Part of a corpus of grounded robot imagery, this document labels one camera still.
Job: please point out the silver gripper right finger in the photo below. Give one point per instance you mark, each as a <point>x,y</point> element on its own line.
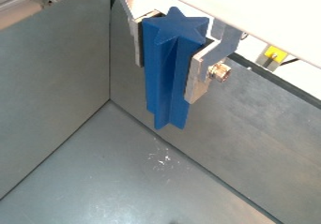
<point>207,65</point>

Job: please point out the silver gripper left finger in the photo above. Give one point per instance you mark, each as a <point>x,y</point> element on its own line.
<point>137,9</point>

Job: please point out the blue star-shaped peg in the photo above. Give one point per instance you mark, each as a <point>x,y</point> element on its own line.
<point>171,39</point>

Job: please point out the yellow and grey bracket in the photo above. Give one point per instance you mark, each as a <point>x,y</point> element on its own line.
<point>270,58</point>

